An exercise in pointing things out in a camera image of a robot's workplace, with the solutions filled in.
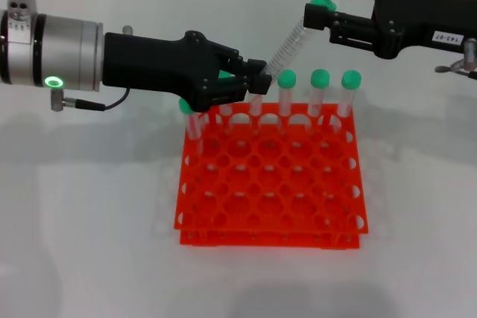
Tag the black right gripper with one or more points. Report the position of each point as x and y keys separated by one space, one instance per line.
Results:
x=410 y=12

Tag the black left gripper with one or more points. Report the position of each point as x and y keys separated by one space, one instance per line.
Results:
x=149 y=65

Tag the orange test tube rack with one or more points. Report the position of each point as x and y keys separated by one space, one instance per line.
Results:
x=238 y=241

